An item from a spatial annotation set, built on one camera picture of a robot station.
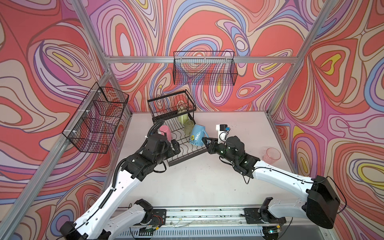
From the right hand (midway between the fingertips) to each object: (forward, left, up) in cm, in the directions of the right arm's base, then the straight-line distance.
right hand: (201, 142), depth 75 cm
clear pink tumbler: (+3, -45, -21) cm, 50 cm away
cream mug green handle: (+29, +12, -14) cm, 35 cm away
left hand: (-3, +14, +2) cm, 15 cm away
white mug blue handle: (+4, +2, +4) cm, 5 cm away
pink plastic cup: (+17, +22, -9) cm, 30 cm away
